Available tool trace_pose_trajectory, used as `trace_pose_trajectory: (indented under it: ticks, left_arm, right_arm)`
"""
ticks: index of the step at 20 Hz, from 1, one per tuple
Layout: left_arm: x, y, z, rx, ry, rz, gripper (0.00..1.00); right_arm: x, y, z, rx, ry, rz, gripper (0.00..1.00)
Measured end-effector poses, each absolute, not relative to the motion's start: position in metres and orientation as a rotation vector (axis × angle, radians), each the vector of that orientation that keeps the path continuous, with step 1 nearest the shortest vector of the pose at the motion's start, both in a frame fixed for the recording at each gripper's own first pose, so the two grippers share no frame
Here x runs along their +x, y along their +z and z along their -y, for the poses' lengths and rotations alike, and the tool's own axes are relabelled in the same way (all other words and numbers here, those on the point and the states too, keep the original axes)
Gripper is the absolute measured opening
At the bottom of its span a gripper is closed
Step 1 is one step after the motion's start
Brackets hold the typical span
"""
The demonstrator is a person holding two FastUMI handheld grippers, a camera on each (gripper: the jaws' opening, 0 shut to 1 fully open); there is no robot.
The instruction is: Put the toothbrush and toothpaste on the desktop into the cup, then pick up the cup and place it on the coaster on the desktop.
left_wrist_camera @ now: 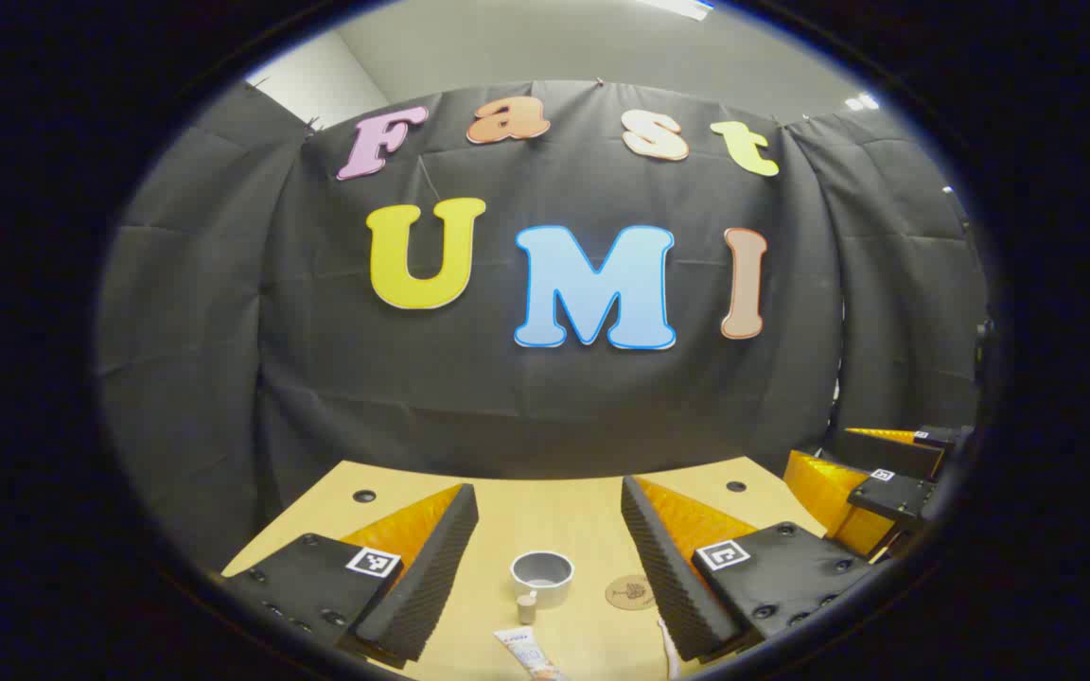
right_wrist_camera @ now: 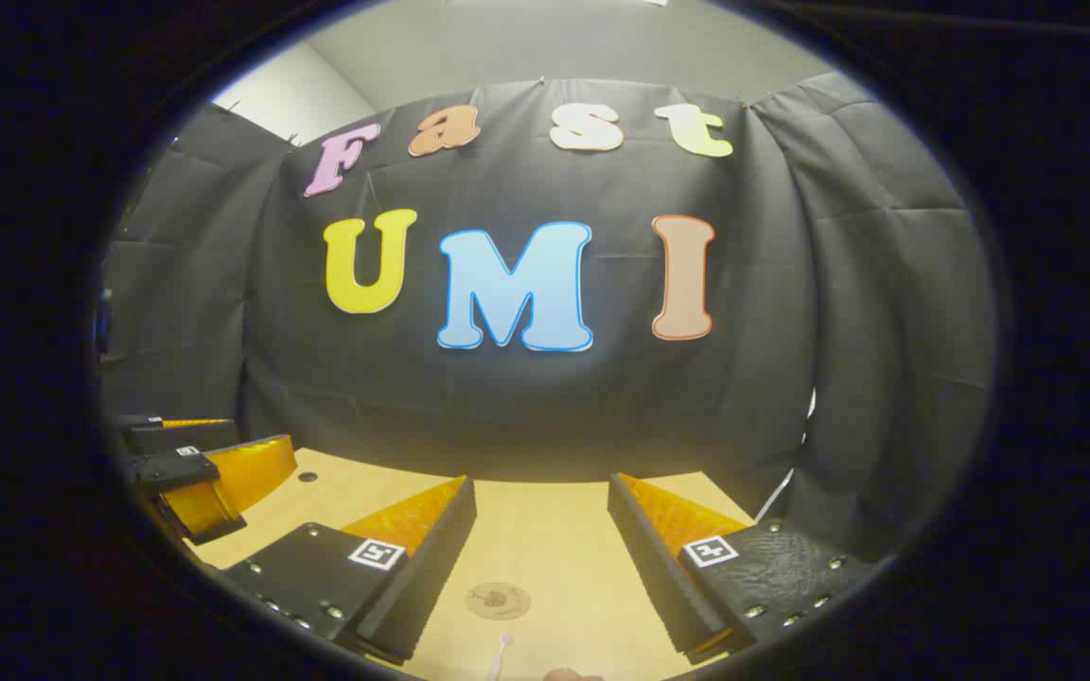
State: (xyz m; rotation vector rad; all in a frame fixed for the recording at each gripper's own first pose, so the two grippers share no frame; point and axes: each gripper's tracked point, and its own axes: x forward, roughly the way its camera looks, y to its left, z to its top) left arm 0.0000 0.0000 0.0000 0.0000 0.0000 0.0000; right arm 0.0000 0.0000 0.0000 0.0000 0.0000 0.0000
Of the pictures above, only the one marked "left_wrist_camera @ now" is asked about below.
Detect white cup with wooden handle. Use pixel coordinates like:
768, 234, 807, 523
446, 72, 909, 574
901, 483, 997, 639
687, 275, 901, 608
510, 551, 575, 625

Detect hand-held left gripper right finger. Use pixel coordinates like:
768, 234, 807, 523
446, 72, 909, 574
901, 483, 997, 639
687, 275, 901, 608
621, 475, 887, 663

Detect black backdrop cloth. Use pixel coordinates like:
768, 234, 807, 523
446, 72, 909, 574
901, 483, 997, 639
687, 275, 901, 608
96, 80, 991, 568

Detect round cork coaster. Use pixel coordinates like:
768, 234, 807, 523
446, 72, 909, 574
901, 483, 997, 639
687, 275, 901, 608
605, 574, 657, 611

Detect white toothpaste tube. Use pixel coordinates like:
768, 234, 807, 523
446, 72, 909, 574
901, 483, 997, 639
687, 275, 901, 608
494, 626, 570, 681

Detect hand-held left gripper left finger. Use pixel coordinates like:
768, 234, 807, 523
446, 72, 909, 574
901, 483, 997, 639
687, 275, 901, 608
223, 483, 480, 665

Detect wooden desktop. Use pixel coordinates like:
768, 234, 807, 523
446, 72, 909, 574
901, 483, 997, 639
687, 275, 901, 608
221, 457, 887, 681

